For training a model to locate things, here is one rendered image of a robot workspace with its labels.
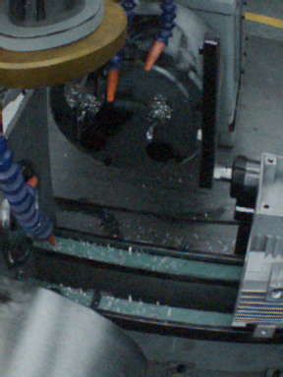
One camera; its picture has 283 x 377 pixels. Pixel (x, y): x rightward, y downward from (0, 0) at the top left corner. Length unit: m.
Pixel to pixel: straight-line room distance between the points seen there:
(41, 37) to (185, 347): 0.51
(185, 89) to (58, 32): 0.38
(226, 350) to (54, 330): 0.39
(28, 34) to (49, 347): 0.31
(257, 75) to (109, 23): 0.90
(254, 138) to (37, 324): 0.84
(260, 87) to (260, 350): 0.74
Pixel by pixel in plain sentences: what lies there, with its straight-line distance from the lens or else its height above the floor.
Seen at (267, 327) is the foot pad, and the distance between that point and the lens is 0.90.
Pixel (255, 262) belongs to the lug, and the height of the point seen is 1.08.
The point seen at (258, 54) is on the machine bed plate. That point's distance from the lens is 1.69.
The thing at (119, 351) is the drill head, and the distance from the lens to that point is 0.71.
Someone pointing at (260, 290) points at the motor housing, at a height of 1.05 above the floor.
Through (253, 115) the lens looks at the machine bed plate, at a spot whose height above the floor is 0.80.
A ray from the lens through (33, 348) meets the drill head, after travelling 0.66.
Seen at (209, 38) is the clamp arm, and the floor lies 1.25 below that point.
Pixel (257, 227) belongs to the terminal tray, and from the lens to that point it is 0.81.
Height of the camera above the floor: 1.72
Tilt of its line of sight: 45 degrees down
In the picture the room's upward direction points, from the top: straight up
